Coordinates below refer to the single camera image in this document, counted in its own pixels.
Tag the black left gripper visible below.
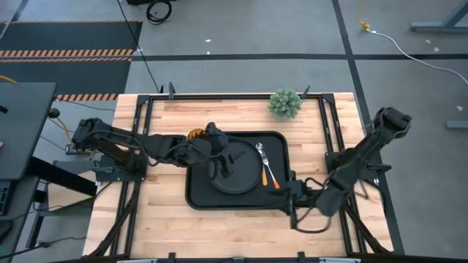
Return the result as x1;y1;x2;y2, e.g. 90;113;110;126
189;122;247;180

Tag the yellow floor cable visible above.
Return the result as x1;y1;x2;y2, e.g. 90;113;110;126
357;0;371;31

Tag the long black floor cable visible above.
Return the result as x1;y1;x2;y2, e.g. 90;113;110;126
116;0;162;94

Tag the black round plate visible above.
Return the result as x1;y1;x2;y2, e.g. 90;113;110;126
206;137;265;195

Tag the grey metal table leg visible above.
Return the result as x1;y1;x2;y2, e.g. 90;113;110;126
409;0;468;34
445;120;468;131

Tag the black rectangular tray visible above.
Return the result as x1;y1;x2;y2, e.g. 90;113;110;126
184;130;293;211

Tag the green potted plant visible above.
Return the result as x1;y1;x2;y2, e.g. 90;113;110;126
268;88;304;121

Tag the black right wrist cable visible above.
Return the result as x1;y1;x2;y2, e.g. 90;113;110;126
291;176;333;235

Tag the black hazard-striped floor mat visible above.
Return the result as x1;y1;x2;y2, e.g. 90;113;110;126
0;57;133;102
0;20;143;58

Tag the orange cup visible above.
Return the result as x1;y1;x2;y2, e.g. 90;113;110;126
186;128;206;142

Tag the white floor cable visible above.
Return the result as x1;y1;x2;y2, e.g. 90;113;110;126
366;28;468;85

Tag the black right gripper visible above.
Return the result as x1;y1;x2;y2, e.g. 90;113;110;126
271;169;323;229

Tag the coiled black cable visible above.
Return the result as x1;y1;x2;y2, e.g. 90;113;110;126
145;0;173;26

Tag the silver fork orange handle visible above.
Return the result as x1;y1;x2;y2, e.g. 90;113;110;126
260;156;270;187

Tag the black metal table frame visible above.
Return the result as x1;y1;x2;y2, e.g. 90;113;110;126
83;82;396;263

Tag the black desk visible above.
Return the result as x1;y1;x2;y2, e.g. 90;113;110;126
0;82;58;180

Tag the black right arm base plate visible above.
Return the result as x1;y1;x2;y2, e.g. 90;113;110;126
324;151;392;180

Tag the silver spoon orange handle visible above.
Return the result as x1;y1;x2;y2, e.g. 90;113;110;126
254;141;282;191

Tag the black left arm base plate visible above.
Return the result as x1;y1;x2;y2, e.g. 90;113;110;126
95;153;148;183

